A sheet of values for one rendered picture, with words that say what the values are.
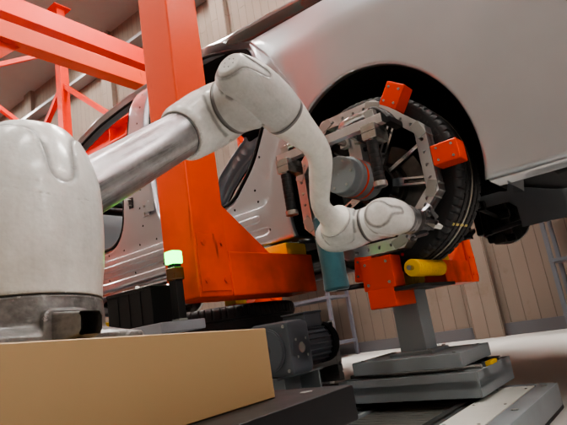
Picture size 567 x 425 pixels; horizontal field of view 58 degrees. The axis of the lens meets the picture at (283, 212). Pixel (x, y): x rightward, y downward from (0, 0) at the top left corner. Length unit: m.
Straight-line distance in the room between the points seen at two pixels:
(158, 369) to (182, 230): 1.30
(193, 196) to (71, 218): 1.21
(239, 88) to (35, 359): 0.75
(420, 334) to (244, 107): 1.12
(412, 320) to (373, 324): 4.34
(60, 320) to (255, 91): 0.67
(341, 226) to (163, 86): 0.90
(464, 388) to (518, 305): 3.96
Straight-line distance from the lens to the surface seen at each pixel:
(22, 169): 0.62
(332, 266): 1.74
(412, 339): 1.92
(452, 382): 1.75
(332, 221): 1.44
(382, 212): 1.38
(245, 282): 1.88
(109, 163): 0.95
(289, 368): 1.70
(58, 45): 4.37
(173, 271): 1.57
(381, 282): 1.77
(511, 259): 5.67
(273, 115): 1.11
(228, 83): 1.08
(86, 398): 0.46
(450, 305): 5.86
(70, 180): 0.62
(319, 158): 1.23
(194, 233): 1.75
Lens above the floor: 0.37
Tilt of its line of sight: 13 degrees up
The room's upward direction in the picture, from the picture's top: 9 degrees counter-clockwise
